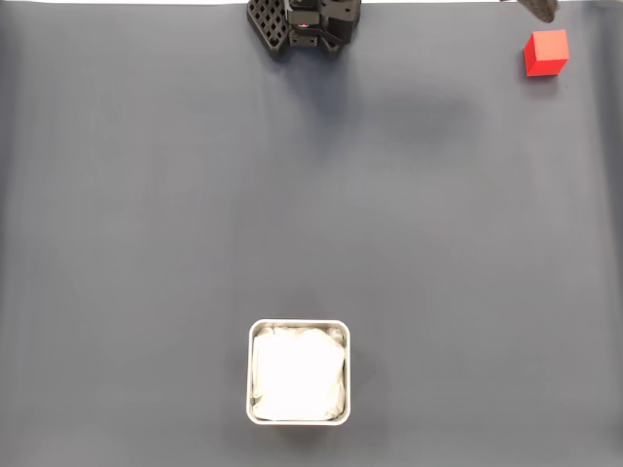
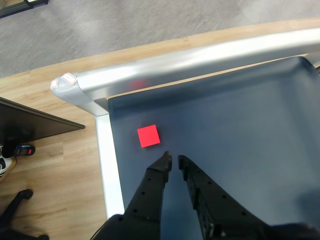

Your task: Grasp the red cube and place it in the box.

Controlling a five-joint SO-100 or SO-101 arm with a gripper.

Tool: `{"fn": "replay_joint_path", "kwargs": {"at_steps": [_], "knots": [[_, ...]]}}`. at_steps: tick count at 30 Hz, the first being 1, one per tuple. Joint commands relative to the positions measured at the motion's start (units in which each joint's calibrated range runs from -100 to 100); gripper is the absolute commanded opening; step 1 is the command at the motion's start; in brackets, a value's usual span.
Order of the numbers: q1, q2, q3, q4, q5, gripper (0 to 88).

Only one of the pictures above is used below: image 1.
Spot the red cube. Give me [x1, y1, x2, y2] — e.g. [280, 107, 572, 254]
[523, 29, 570, 79]

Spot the square metal box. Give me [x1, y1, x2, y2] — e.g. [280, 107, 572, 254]
[245, 318, 352, 428]

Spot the white cloth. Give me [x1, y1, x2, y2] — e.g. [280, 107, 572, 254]
[251, 325, 348, 422]

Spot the grey table mat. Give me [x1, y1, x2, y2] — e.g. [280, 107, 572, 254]
[0, 2, 623, 467]

